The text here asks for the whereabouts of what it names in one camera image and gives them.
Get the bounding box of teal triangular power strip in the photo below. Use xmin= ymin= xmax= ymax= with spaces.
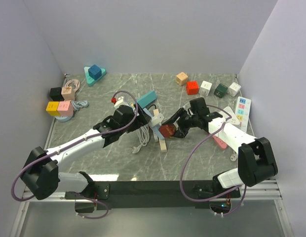
xmin=84 ymin=64 xmax=107 ymax=86

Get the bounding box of white triangular power strip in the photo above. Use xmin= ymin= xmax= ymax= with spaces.
xmin=220 ymin=106 xmax=241 ymax=127

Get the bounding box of white plug adapter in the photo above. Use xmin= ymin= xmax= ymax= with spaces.
xmin=150 ymin=113 xmax=164 ymax=127

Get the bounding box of blue cube socket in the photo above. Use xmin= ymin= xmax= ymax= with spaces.
xmin=88 ymin=65 xmax=102 ymax=79

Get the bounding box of yellow cube socket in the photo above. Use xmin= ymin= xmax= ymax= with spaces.
xmin=46 ymin=101 xmax=60 ymax=117

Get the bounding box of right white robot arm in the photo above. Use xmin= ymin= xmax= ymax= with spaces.
xmin=159 ymin=98 xmax=278 ymax=199

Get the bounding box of black base bar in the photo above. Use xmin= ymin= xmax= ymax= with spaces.
xmin=95 ymin=181 xmax=210 ymax=209

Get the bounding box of dark red cube socket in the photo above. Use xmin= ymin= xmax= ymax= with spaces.
xmin=159 ymin=124 xmax=177 ymax=138

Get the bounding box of light blue power strip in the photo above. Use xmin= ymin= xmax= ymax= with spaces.
xmin=148 ymin=123 xmax=165 ymax=140

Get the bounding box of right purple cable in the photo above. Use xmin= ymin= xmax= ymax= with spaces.
xmin=179 ymin=105 xmax=247 ymax=217

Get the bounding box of beige power strip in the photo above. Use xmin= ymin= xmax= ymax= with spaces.
xmin=153 ymin=109 xmax=167 ymax=153

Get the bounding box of dark green cube socket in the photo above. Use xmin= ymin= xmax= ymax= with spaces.
xmin=214 ymin=83 xmax=228 ymax=98

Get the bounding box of beige cube socket left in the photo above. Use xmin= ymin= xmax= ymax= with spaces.
xmin=61 ymin=86 xmax=75 ymax=101

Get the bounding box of white cable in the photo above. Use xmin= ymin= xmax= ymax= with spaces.
xmin=132 ymin=123 xmax=151 ymax=155

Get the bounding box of light blue round socket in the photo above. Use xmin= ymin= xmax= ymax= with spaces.
xmin=55 ymin=100 xmax=89 ymax=122

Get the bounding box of peach cube socket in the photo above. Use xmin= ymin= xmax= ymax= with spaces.
xmin=175 ymin=72 xmax=189 ymax=86

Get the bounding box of white cube socket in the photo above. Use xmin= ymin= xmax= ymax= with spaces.
xmin=227 ymin=82 xmax=241 ymax=97
xmin=199 ymin=80 xmax=212 ymax=96

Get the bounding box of white multicolour power strip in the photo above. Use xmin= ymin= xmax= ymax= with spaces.
xmin=234 ymin=96 xmax=251 ymax=133

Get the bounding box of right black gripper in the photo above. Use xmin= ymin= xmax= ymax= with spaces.
xmin=162 ymin=107 xmax=199 ymax=139

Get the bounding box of white cube socket right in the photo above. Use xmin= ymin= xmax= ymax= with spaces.
xmin=227 ymin=82 xmax=241 ymax=97

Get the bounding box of pink coiled cable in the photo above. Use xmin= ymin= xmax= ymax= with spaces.
xmin=64 ymin=79 xmax=81 ymax=94

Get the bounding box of pink triangular power strip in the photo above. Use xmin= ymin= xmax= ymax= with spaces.
xmin=212 ymin=136 xmax=228 ymax=150

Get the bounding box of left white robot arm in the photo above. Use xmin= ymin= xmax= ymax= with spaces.
xmin=21 ymin=105 xmax=152 ymax=200

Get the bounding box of black cube socket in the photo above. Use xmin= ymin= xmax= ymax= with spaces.
xmin=49 ymin=87 xmax=64 ymax=101

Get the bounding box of pink cube socket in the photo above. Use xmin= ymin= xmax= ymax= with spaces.
xmin=58 ymin=101 xmax=74 ymax=117

